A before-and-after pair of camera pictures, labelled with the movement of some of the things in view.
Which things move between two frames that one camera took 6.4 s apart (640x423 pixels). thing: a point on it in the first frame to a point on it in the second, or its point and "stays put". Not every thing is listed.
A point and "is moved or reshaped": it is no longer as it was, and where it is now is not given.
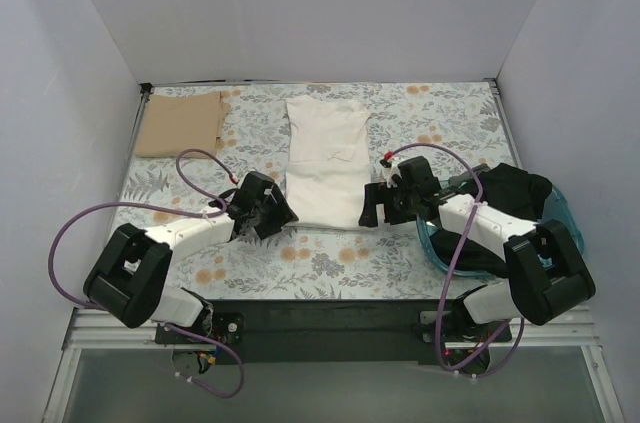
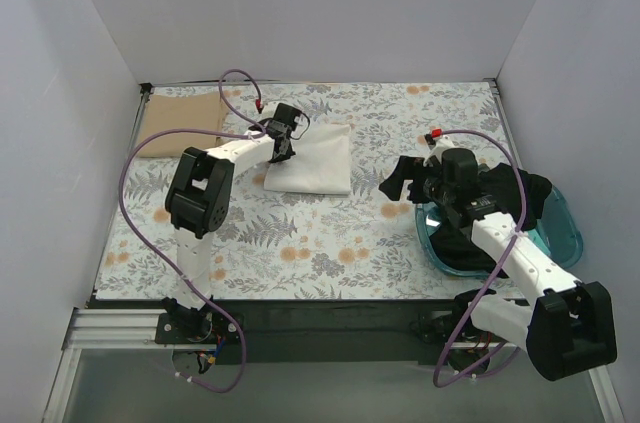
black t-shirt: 508,190 stays put
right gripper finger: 380,192 to 407,169
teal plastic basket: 557,207 stays put
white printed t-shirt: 328,167 is moved or reshaped
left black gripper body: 270,213 to 282,146
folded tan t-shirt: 174,123 stays put
